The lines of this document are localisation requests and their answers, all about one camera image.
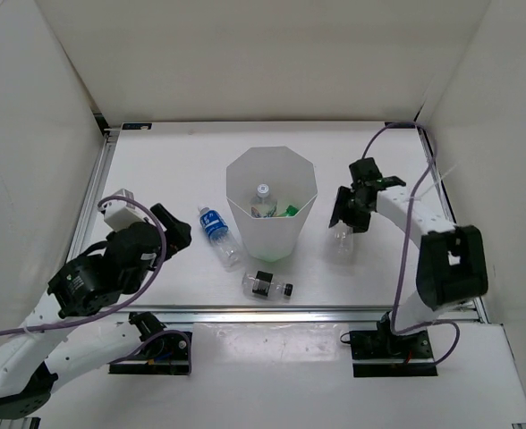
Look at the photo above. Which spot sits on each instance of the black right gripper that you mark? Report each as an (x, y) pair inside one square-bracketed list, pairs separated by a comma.
[(341, 200)]

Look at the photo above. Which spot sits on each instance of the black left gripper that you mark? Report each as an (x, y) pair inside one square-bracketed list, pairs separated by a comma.
[(178, 233)]

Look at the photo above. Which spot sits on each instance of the clear bottle without label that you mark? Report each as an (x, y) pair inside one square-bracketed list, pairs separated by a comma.
[(344, 240)]

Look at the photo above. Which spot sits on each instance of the clear bottle blue label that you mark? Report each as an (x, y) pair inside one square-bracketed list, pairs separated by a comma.
[(219, 236)]

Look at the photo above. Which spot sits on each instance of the green plastic soda bottle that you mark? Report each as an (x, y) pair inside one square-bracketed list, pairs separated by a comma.
[(290, 211)]

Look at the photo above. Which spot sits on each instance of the clear bottle black label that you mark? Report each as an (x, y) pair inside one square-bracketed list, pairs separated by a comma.
[(264, 285)]

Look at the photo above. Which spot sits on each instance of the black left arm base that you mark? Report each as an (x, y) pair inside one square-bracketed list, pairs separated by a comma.
[(163, 351)]

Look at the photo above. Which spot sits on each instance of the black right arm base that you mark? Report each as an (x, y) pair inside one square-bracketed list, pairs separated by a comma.
[(380, 354)]

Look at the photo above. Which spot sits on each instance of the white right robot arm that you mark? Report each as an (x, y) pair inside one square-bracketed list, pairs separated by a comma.
[(451, 267)]

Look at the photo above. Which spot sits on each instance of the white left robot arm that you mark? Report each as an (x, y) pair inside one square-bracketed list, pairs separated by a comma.
[(36, 360)]

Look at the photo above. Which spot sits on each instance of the white paper bin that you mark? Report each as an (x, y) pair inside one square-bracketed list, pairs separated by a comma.
[(270, 191)]

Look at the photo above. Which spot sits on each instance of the clear bottle white cap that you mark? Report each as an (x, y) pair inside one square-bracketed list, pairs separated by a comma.
[(263, 204)]

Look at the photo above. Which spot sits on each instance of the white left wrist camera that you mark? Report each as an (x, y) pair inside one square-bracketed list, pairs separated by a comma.
[(119, 214)]

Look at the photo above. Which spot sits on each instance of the aluminium table edge rail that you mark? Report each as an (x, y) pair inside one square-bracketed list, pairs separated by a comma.
[(183, 165)]

